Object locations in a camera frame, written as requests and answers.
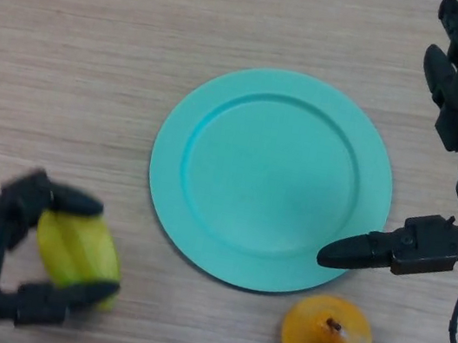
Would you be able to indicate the yellow green starfruit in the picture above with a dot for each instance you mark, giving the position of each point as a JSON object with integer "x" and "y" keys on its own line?
{"x": 79, "y": 252}

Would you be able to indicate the green round plate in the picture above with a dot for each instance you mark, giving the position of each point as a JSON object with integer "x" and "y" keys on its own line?
{"x": 271, "y": 178}

